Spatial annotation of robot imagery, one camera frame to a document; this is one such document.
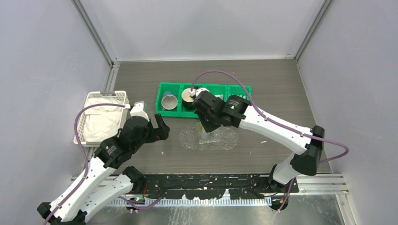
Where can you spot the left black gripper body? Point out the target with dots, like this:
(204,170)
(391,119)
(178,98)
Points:
(150,136)

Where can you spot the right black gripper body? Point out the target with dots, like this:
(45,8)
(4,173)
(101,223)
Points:
(208,121)

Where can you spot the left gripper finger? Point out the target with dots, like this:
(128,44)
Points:
(162,133)
(159,120)

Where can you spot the green compartment bin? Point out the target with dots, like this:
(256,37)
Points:
(222,91)

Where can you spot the clear plastic bag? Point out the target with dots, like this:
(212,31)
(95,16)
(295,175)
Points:
(200,141)

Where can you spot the dark green mug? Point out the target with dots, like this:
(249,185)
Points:
(187,100)

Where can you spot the pale mint toothpaste tube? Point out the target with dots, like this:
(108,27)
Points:
(204,135)

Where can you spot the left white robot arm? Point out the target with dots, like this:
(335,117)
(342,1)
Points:
(79,201)

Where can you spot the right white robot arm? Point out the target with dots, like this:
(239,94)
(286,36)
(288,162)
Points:
(239,112)

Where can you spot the blue mug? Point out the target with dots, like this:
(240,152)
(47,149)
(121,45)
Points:
(169,101)

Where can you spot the white cloth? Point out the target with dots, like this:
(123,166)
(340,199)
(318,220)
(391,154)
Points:
(101,122)

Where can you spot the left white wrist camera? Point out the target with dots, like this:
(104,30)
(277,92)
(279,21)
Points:
(138,109)

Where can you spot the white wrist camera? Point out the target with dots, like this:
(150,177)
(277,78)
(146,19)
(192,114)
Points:
(195,92)
(138,109)

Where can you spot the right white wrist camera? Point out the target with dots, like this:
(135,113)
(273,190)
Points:
(195,92)

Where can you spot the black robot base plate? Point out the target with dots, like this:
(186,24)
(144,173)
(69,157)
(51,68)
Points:
(207,186)

